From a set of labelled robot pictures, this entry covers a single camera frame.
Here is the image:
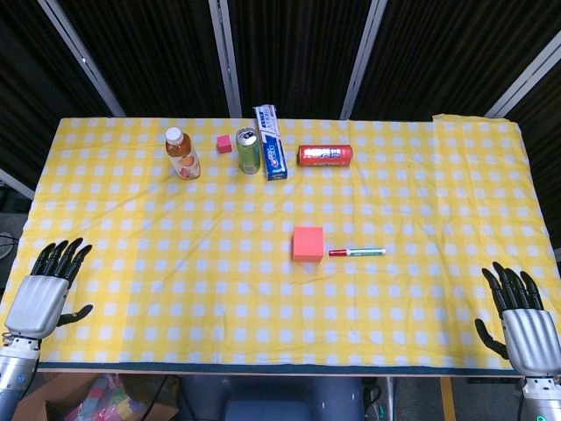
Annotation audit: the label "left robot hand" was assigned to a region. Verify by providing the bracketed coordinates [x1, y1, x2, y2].
[4, 238, 95, 339]

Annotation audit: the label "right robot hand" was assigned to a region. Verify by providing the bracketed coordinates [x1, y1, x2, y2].
[474, 261, 561, 378]

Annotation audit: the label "red-capped marker pen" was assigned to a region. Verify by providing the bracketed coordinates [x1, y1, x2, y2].
[328, 247, 387, 258]

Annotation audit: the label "large pink cube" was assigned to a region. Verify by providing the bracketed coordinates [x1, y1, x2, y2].
[292, 225, 325, 264]

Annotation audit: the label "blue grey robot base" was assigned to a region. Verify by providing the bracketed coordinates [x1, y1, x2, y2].
[177, 375, 366, 421]

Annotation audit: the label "cardboard box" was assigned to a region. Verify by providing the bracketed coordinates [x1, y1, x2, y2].
[11, 373, 180, 421]

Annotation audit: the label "colourful foam blocks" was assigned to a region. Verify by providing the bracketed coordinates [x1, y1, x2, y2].
[64, 373, 148, 421]

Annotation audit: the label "orange tea bottle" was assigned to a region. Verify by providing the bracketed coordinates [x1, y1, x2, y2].
[164, 126, 202, 181]

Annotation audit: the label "yellow checkered tablecloth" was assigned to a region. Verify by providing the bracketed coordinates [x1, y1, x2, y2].
[0, 113, 561, 367]

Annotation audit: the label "green drink can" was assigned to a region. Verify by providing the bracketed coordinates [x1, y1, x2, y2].
[236, 127, 262, 175]

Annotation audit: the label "red soda can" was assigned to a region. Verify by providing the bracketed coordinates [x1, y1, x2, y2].
[298, 144, 354, 168]

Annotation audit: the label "blue white toothpaste box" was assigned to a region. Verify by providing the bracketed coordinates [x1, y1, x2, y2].
[255, 103, 290, 182]

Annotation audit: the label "silver aluminium frame post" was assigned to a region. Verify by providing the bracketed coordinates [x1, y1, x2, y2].
[0, 168, 36, 201]
[208, 0, 243, 118]
[339, 0, 388, 120]
[37, 0, 127, 118]
[485, 31, 561, 118]

